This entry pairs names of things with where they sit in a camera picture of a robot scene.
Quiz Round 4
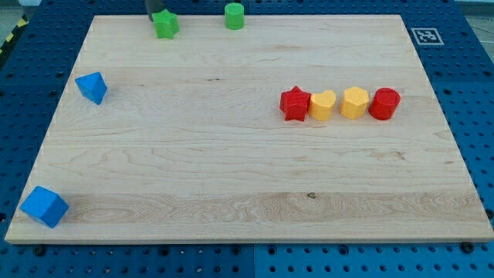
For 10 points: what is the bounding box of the yellow heart block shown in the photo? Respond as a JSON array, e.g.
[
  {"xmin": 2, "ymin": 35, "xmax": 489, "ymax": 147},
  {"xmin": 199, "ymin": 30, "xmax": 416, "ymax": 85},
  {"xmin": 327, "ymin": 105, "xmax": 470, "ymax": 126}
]
[{"xmin": 308, "ymin": 90, "xmax": 337, "ymax": 121}]

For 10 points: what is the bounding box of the white fiducial marker tag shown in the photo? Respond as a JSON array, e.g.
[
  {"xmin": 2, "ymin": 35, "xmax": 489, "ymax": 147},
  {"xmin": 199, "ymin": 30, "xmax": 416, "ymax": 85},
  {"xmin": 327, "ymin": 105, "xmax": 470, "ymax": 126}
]
[{"xmin": 411, "ymin": 27, "xmax": 444, "ymax": 46}]

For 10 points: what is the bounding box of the green star block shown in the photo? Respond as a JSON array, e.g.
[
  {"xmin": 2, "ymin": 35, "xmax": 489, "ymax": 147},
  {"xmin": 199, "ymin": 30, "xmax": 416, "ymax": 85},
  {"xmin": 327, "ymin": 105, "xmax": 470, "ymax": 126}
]
[{"xmin": 152, "ymin": 9, "xmax": 180, "ymax": 39}]

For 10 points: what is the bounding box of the yellow hexagon block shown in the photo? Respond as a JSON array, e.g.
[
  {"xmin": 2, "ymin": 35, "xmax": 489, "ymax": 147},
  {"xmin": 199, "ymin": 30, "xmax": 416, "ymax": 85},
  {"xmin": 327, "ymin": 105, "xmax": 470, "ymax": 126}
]
[{"xmin": 340, "ymin": 86, "xmax": 370, "ymax": 120}]

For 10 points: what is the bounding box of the green cylinder block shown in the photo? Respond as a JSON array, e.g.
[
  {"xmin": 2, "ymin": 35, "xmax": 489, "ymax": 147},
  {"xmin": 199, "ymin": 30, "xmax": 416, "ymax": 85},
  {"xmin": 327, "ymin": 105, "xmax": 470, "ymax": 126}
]
[{"xmin": 224, "ymin": 2, "xmax": 245, "ymax": 30}]

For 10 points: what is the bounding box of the blue cube block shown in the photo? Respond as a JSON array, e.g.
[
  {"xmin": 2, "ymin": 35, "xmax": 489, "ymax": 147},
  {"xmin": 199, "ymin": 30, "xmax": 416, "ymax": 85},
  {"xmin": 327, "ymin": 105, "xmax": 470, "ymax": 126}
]
[{"xmin": 20, "ymin": 186, "xmax": 69, "ymax": 229}]

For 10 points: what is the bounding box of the blue triangle block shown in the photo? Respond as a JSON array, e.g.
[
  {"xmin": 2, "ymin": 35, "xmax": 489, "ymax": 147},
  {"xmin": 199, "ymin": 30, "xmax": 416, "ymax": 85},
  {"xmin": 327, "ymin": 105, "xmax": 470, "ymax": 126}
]
[{"xmin": 75, "ymin": 72, "xmax": 107, "ymax": 105}]

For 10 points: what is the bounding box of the grey robot pusher stick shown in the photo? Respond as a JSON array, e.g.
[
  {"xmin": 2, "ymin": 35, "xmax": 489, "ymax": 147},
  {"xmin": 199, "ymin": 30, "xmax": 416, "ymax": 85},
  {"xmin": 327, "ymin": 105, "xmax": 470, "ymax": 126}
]
[{"xmin": 144, "ymin": 0, "xmax": 165, "ymax": 22}]

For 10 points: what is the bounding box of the wooden board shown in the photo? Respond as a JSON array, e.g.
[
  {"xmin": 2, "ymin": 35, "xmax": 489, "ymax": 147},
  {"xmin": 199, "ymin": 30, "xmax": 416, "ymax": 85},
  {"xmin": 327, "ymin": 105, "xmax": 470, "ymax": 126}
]
[{"xmin": 5, "ymin": 15, "xmax": 493, "ymax": 245}]

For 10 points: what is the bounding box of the red cylinder block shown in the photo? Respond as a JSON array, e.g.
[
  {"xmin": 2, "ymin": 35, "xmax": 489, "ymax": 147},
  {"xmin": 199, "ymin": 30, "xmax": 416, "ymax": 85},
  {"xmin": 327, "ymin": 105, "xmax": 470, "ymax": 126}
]
[{"xmin": 369, "ymin": 87, "xmax": 401, "ymax": 120}]

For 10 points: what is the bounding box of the red star block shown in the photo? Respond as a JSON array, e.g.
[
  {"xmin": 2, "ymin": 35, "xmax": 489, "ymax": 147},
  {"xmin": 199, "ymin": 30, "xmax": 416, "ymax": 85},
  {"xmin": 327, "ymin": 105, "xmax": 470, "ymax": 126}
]
[{"xmin": 279, "ymin": 86, "xmax": 311, "ymax": 121}]

